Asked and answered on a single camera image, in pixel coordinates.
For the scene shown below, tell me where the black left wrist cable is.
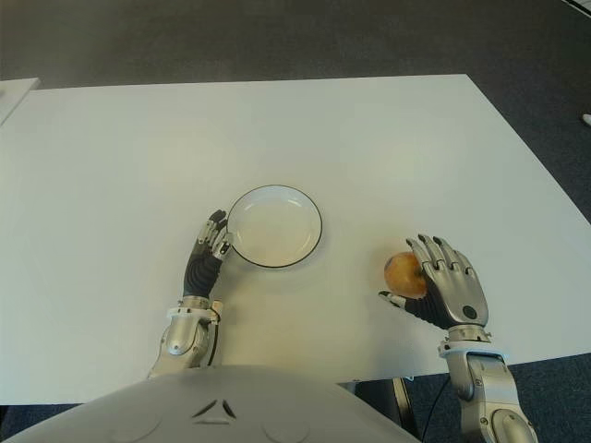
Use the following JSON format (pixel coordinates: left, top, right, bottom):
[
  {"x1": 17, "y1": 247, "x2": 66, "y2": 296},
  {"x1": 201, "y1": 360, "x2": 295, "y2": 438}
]
[{"x1": 206, "y1": 317, "x2": 219, "y2": 369}]

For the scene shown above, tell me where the grey robot torso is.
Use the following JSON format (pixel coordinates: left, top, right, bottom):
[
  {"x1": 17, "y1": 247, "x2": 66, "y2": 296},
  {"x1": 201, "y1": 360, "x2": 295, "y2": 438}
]
[{"x1": 0, "y1": 363, "x2": 422, "y2": 443}]

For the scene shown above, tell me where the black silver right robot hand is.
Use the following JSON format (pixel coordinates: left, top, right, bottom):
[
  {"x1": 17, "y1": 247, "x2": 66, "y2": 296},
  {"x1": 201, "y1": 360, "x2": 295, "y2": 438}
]
[{"x1": 378, "y1": 233, "x2": 490, "y2": 329}]

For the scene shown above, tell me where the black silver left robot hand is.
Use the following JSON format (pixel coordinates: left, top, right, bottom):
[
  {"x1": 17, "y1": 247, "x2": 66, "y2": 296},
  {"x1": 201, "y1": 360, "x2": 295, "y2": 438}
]
[{"x1": 183, "y1": 210, "x2": 232, "y2": 299}]

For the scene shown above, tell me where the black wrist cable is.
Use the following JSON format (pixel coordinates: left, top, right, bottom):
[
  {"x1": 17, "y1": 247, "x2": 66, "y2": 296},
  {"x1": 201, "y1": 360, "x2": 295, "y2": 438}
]
[
  {"x1": 206, "y1": 317, "x2": 219, "y2": 369},
  {"x1": 423, "y1": 372, "x2": 452, "y2": 443}
]

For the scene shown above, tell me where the yellow-red apple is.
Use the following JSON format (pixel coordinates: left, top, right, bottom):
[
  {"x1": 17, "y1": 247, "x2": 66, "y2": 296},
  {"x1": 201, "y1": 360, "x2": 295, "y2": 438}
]
[{"x1": 383, "y1": 251, "x2": 428, "y2": 300}]

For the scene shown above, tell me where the white plate with black rim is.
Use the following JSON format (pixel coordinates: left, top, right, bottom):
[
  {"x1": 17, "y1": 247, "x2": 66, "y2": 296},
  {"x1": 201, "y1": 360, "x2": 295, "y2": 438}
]
[{"x1": 225, "y1": 185, "x2": 324, "y2": 269}]

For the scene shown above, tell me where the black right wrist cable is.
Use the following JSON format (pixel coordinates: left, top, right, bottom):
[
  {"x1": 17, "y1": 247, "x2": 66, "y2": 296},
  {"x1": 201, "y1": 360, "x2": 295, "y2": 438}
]
[{"x1": 423, "y1": 372, "x2": 452, "y2": 443}]

